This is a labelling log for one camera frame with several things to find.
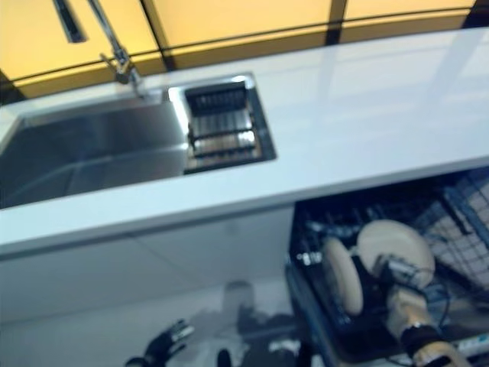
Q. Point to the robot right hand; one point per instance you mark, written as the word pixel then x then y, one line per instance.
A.
pixel 401 271

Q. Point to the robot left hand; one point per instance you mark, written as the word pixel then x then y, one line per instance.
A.
pixel 168 340

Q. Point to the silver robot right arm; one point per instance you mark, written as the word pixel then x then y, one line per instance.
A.
pixel 412 309

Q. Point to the built-in dishwasher with open door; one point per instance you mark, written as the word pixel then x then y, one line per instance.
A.
pixel 305 313

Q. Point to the black dish drying rack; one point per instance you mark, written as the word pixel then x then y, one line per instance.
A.
pixel 225 126

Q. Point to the stainless steel sink basin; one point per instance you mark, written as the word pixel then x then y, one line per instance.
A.
pixel 95 149

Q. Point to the chrome pull-down kitchen faucet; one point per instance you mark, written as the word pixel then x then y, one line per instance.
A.
pixel 111 49

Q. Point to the white glossy cabinet door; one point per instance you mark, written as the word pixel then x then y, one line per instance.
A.
pixel 229 248
pixel 76 275

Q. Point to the beige round plate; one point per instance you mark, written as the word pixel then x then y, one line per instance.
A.
pixel 393 241
pixel 344 275

